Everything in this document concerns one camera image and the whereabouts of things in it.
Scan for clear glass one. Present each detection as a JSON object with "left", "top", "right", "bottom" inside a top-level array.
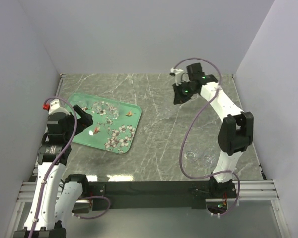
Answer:
[{"left": 91, "top": 101, "right": 104, "bottom": 114}]

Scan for clear glass two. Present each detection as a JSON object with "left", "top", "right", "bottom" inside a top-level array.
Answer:
[{"left": 108, "top": 105, "right": 120, "bottom": 120}]

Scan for clear glass five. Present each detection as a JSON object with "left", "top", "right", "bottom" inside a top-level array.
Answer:
[{"left": 184, "top": 147, "right": 201, "bottom": 163}]

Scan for clear glass six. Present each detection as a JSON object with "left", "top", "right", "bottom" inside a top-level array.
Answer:
[{"left": 203, "top": 147, "right": 218, "bottom": 167}]

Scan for clear glass three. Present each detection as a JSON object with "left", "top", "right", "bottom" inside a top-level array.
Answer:
[{"left": 76, "top": 98, "right": 88, "bottom": 110}]

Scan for clear glass four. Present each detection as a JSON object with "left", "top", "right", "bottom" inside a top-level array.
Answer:
[{"left": 104, "top": 118, "right": 114, "bottom": 125}]

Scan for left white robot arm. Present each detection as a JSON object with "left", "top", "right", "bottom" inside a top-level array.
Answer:
[{"left": 13, "top": 99, "right": 93, "bottom": 238}]

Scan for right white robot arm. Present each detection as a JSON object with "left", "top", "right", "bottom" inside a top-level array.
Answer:
[{"left": 171, "top": 72, "right": 254, "bottom": 198}]

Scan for green floral tray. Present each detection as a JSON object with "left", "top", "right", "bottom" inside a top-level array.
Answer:
[{"left": 68, "top": 93, "right": 142, "bottom": 154}]

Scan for black base beam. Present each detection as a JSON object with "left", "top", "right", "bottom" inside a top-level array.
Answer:
[{"left": 89, "top": 179, "right": 237, "bottom": 209}]

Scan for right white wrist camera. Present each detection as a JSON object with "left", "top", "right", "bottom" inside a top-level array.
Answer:
[{"left": 169, "top": 68, "right": 187, "bottom": 86}]

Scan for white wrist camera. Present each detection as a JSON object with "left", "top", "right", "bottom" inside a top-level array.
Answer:
[
  {"left": 43, "top": 99, "right": 69, "bottom": 115},
  {"left": 169, "top": 68, "right": 187, "bottom": 86}
]

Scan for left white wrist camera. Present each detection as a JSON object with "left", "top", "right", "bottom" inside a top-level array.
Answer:
[{"left": 43, "top": 99, "right": 69, "bottom": 115}]

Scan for aluminium rail frame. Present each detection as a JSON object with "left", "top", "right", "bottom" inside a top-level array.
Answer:
[{"left": 4, "top": 74, "right": 289, "bottom": 238}]

